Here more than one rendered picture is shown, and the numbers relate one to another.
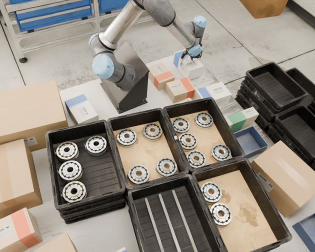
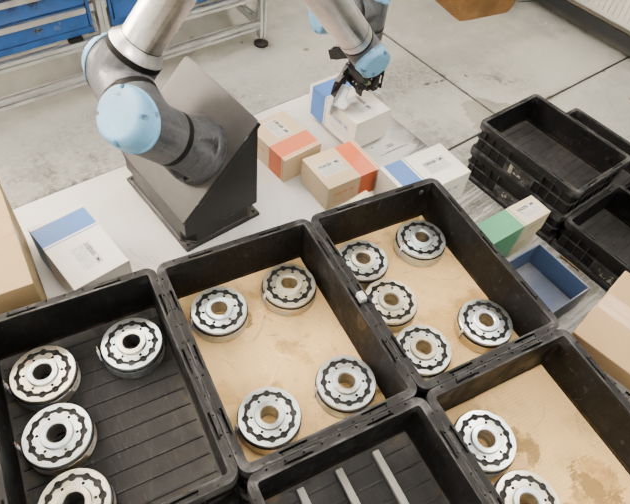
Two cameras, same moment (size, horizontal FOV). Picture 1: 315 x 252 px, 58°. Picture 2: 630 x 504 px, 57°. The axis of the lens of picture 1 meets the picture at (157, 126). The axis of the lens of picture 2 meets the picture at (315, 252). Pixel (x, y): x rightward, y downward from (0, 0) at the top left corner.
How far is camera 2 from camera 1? 0.42 m
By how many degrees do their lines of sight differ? 6
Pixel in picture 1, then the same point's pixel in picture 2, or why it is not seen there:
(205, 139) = (434, 292)
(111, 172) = (187, 423)
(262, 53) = (490, 90)
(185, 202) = (418, 483)
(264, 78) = (520, 134)
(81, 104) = (78, 235)
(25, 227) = not seen: outside the picture
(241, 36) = (439, 59)
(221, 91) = (444, 167)
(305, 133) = not seen: outside the picture
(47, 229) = not seen: outside the picture
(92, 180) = (131, 456)
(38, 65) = not seen: outside the picture
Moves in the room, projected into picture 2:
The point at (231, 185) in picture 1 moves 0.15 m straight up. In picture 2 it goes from (532, 412) to (569, 372)
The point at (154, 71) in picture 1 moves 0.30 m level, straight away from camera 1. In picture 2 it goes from (268, 134) to (264, 66)
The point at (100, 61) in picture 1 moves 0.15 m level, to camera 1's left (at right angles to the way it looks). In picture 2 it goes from (120, 104) to (34, 100)
